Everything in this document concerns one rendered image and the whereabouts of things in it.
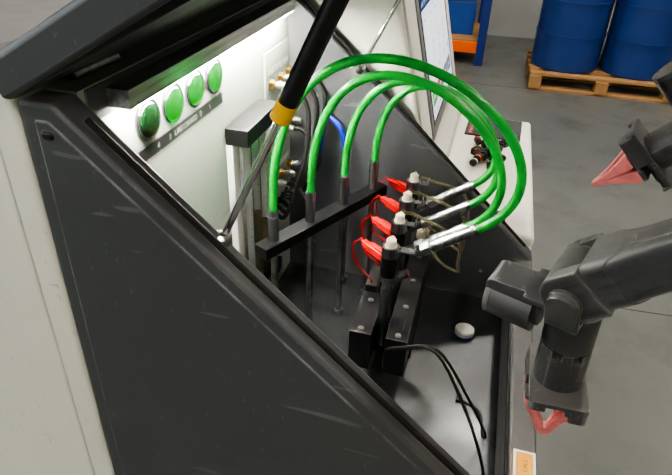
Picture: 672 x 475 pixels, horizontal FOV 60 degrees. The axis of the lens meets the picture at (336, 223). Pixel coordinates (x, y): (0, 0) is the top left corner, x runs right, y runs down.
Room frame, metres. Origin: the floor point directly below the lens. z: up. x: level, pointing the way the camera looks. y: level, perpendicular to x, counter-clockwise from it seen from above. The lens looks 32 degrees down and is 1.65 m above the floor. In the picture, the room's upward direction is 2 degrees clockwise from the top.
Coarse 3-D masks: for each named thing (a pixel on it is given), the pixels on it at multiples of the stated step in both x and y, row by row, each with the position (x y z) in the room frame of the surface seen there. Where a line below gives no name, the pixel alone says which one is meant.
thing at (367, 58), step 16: (336, 64) 0.80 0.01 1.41; (352, 64) 0.79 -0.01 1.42; (400, 64) 0.78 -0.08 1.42; (416, 64) 0.77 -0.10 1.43; (320, 80) 0.81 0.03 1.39; (448, 80) 0.76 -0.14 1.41; (304, 96) 0.81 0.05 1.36; (480, 96) 0.75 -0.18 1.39; (496, 112) 0.75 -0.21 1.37; (288, 128) 0.82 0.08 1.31; (512, 144) 0.74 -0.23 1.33; (272, 160) 0.82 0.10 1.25; (272, 176) 0.82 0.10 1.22; (272, 192) 0.82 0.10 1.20; (272, 208) 0.82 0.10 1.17; (512, 208) 0.73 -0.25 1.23; (480, 224) 0.75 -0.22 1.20; (496, 224) 0.74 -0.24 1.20
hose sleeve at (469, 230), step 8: (456, 232) 0.75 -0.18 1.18; (464, 232) 0.75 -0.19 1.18; (472, 232) 0.74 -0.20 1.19; (432, 240) 0.77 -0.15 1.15; (440, 240) 0.76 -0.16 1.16; (448, 240) 0.75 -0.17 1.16; (456, 240) 0.75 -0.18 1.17; (464, 240) 0.75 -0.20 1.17; (432, 248) 0.76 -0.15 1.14; (440, 248) 0.75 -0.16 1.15
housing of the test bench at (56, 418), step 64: (0, 0) 0.71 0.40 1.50; (64, 0) 0.72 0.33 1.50; (0, 128) 0.53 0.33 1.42; (0, 192) 0.53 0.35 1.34; (0, 256) 0.54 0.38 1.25; (0, 320) 0.55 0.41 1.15; (64, 320) 0.52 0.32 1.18; (0, 384) 0.56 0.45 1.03; (64, 384) 0.53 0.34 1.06; (0, 448) 0.57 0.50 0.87; (64, 448) 0.54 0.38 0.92
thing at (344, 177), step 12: (384, 84) 0.94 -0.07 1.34; (396, 84) 0.94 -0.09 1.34; (408, 84) 0.93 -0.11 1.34; (372, 96) 0.95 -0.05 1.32; (456, 96) 0.92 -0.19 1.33; (360, 108) 0.95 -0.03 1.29; (348, 132) 0.96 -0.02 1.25; (492, 132) 0.90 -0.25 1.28; (348, 144) 0.96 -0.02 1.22; (348, 156) 0.96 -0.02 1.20; (348, 168) 0.96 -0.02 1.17; (348, 180) 0.96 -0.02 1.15; (492, 180) 0.90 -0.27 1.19; (492, 192) 0.89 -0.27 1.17; (468, 204) 0.90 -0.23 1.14; (432, 216) 0.92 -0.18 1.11; (444, 216) 0.91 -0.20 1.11
